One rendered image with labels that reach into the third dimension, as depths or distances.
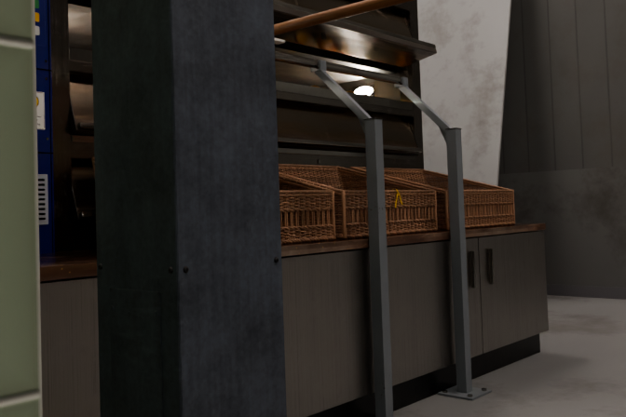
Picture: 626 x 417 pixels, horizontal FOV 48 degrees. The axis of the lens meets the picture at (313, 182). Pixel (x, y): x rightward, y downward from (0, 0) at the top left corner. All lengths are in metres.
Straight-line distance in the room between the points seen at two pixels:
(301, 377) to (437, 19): 4.01
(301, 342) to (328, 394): 0.20
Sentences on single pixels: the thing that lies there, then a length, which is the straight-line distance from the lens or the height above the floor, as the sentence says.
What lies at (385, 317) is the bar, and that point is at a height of 0.34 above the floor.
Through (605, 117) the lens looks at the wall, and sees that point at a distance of 5.26.
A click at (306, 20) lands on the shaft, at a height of 1.19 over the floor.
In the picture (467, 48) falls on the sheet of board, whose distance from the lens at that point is 5.34.
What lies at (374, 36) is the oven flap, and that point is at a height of 1.39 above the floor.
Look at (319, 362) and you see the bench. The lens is 2.06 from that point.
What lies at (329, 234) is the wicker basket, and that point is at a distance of 2.12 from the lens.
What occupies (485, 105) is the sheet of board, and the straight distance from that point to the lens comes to 5.07.
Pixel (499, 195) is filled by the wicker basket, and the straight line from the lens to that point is 3.06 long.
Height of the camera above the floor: 0.67
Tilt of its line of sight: 2 degrees up
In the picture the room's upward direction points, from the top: 2 degrees counter-clockwise
